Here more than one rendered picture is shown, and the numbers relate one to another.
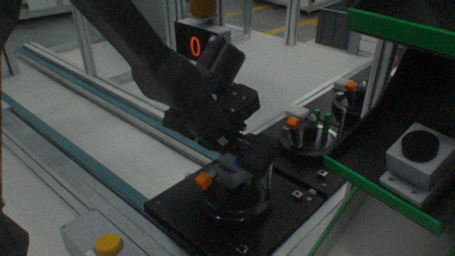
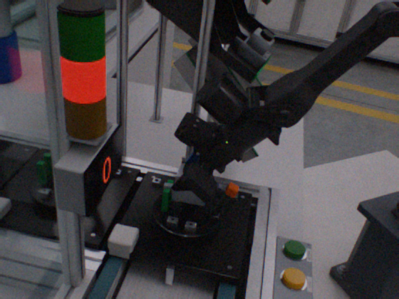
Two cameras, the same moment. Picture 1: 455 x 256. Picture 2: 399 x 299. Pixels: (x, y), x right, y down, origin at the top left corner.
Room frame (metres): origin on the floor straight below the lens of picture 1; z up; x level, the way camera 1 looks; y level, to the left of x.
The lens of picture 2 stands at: (0.90, 0.50, 1.56)
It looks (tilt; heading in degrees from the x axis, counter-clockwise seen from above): 35 degrees down; 234
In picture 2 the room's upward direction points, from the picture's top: 8 degrees clockwise
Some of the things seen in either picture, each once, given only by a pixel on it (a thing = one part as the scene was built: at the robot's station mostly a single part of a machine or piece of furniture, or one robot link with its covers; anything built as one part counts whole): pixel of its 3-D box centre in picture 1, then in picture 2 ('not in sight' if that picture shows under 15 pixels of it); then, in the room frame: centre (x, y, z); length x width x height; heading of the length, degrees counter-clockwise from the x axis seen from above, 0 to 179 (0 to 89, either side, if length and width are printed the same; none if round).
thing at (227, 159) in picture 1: (238, 158); (186, 181); (0.55, -0.02, 1.06); 0.08 x 0.04 x 0.07; 137
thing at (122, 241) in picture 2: not in sight; (123, 241); (0.68, -0.01, 0.97); 0.05 x 0.05 x 0.04; 47
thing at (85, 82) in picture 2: not in sight; (83, 75); (0.75, 0.05, 1.33); 0.05 x 0.05 x 0.05
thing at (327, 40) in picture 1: (374, 28); not in sight; (2.46, -0.95, 0.73); 0.62 x 0.42 x 0.23; 47
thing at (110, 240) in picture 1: (108, 246); (293, 279); (0.44, 0.20, 0.96); 0.04 x 0.04 x 0.02
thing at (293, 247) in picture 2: not in sight; (293, 250); (0.39, 0.14, 0.96); 0.04 x 0.04 x 0.02
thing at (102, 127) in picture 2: (202, 1); (85, 112); (0.75, 0.05, 1.28); 0.05 x 0.05 x 0.05
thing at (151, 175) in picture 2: (234, 204); (187, 221); (0.54, -0.01, 0.96); 0.24 x 0.24 x 0.02; 47
